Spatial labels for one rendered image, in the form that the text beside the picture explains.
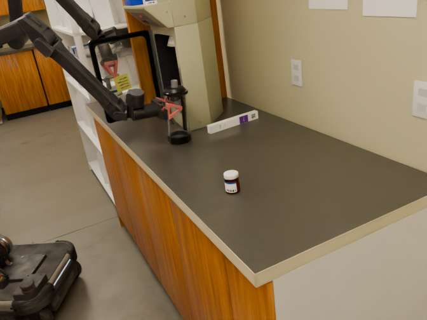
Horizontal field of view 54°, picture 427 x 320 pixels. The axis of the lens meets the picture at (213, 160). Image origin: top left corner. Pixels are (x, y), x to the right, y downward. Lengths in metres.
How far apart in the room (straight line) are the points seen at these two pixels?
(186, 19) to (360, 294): 1.27
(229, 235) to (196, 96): 0.94
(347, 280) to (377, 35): 0.79
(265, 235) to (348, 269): 0.25
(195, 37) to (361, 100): 0.76
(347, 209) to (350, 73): 0.59
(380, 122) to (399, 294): 0.58
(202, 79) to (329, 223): 1.01
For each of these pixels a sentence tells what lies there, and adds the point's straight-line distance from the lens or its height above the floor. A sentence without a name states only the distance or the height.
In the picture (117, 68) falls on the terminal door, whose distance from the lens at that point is 2.11.
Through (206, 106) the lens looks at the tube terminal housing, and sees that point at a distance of 1.98.
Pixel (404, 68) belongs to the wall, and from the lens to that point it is 1.48.
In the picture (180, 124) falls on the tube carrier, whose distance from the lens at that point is 1.80.
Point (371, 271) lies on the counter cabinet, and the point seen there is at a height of 0.77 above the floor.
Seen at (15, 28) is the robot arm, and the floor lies 1.50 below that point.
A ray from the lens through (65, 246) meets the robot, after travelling 2.69.
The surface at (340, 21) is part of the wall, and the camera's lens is 1.66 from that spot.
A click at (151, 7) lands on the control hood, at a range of 1.84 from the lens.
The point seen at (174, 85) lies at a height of 1.19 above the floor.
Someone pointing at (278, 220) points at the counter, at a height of 0.94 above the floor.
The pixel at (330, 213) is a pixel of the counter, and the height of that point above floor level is 0.94.
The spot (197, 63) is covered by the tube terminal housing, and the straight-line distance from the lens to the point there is 1.93.
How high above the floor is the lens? 1.59
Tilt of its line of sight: 24 degrees down
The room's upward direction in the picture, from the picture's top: 8 degrees counter-clockwise
